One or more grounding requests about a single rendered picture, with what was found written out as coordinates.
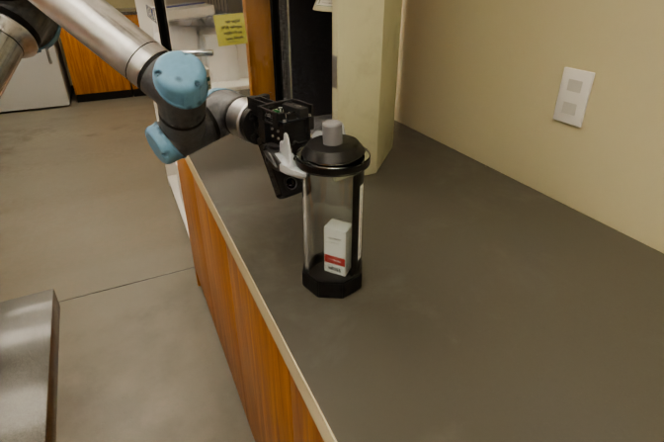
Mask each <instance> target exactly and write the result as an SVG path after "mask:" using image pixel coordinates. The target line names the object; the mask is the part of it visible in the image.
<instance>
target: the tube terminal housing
mask: <svg viewBox="0 0 664 442"><path fill-rule="evenodd" d="M401 9H402V0H332V54H333V55H336V56H337V89H336V88H334V87H332V114H330V115H332V120H338V121H340V122H342V123H343V125H344V129H345V133H346V134H347V135H351V136H353V137H355V138H356V139H357V140H358V141H359V142H360V143H361V144H362V145H363V146H364V147H365V148H366V149H367V150H368V151H369V152H370V153H371V163H370V166H369V167H368V168H367V169H366V170H365V175H370V174H375V173H376V172H377V170H378V168H379V167H380V165H381V164H382V162H383V160H384V159H385V157H386V156H387V155H388V153H389V152H390V150H391V149H392V145H393V130H394V114H395V99H396V84H397V69H398V54H399V39H400V24H401ZM288 24H289V48H290V93H291V47H290V22H289V0H288ZM291 98H292V94H291Z"/></svg>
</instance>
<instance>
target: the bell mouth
mask: <svg viewBox="0 0 664 442"><path fill-rule="evenodd" d="M312 9H313V10H315V11H321V12H332V0H316V1H315V3H314V6H313V8H312Z"/></svg>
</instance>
